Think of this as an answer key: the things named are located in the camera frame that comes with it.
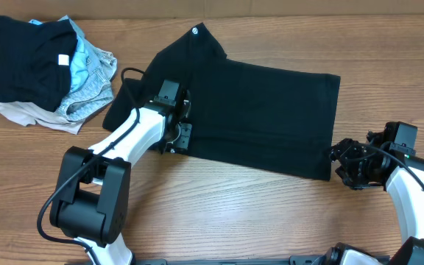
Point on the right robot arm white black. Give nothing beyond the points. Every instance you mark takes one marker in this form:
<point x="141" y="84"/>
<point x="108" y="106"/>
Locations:
<point x="388" y="160"/>

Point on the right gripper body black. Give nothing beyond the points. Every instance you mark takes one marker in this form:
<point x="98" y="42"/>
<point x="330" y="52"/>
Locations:
<point x="350" y="162"/>

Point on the beige folded garment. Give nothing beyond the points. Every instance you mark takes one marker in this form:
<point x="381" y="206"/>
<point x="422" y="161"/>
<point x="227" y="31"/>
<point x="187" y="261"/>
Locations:
<point x="27" y="113"/>

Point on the black t-shirt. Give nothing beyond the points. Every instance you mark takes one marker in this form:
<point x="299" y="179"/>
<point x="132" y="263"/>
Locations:
<point x="265" y="118"/>

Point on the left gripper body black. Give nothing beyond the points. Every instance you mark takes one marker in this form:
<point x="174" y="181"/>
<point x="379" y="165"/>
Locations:
<point x="182" y="137"/>

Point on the light blue garment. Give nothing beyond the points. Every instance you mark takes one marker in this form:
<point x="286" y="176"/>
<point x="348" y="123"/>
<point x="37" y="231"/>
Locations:
<point x="79" y="60"/>

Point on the folded black garment on pile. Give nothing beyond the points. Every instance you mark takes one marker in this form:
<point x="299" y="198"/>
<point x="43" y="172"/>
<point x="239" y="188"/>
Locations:
<point x="35" y="61"/>

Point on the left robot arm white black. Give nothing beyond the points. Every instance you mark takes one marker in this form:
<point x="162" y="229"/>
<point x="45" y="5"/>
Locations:
<point x="90" y="201"/>

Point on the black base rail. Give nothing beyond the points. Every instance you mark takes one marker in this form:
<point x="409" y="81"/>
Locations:
<point x="292" y="260"/>

